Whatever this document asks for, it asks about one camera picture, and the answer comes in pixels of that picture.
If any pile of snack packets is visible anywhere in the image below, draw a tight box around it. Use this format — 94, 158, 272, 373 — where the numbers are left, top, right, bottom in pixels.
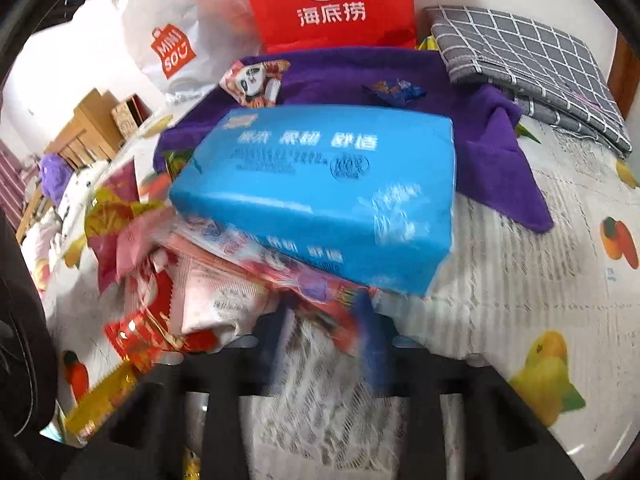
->
65, 150, 382, 442

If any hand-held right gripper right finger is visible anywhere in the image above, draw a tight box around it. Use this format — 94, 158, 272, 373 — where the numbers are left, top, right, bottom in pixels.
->
355, 292, 588, 480

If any white plastic bag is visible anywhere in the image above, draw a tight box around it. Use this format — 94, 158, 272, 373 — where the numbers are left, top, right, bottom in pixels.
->
121, 0, 261, 97

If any grey checked cloth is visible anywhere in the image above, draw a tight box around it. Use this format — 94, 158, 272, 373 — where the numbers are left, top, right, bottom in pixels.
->
424, 5, 633, 160

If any striped red cloth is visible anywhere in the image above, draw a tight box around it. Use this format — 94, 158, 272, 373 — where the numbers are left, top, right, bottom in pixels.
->
0, 139, 27, 232

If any purple towel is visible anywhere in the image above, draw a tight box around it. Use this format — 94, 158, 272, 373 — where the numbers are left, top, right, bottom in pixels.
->
152, 46, 555, 235

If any blue tissue pack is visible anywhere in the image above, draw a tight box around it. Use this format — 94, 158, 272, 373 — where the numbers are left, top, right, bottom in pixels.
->
169, 104, 457, 297

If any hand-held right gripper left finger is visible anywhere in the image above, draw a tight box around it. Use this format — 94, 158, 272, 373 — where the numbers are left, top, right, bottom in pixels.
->
75, 306, 300, 480

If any brown wooden frame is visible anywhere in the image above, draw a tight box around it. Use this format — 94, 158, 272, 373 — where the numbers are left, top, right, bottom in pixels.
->
606, 30, 640, 122

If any light wooden desk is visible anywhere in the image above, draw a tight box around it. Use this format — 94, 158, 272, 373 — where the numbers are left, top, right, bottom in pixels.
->
15, 87, 126, 246

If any panda print snack packet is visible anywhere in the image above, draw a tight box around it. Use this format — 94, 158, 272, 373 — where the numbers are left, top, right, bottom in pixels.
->
220, 58, 292, 109

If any patterned brown picture frame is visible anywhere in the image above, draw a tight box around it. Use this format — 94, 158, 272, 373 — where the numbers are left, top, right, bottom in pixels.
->
111, 94, 152, 139

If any purple cloth bundle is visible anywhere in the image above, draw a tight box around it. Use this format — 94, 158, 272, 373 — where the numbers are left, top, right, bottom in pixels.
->
39, 154, 74, 207

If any blue candy wrapper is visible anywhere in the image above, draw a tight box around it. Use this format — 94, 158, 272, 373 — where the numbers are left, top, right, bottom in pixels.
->
362, 79, 427, 107

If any red paper bag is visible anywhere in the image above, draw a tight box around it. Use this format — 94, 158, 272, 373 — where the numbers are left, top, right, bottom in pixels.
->
235, 0, 418, 54

